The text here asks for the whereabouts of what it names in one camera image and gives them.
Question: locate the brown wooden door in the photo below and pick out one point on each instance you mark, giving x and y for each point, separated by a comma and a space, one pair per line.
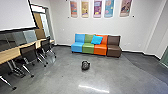
39, 25

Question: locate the green sofa chair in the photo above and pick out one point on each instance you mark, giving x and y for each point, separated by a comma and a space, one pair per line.
88, 47

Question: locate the pink wall poster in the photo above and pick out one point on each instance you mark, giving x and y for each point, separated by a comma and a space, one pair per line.
125, 7

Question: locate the light blue wall poster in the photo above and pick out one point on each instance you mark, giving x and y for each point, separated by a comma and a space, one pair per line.
109, 8

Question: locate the yellow wall poster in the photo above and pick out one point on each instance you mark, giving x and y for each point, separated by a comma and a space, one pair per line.
85, 8

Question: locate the orange wall poster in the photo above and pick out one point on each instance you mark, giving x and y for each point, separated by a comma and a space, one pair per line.
73, 9

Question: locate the long wooden table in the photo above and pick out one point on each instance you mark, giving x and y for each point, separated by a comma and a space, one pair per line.
10, 53

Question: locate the blue sofa chair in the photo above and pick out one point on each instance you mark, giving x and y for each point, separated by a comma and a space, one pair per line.
77, 46

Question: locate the brown sofa chair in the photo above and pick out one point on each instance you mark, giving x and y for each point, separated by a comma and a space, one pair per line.
113, 49

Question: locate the black trash bag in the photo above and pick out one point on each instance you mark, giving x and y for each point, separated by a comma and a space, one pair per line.
85, 65

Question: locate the white projection screen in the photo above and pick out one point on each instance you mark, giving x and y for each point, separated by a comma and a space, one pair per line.
15, 13

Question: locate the orange sofa chair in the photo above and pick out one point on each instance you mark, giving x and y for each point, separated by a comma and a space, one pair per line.
100, 49

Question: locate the dark glass wall window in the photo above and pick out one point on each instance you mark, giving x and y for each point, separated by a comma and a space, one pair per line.
13, 39

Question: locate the cyan pillow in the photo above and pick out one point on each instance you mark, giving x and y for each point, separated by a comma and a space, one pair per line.
97, 40

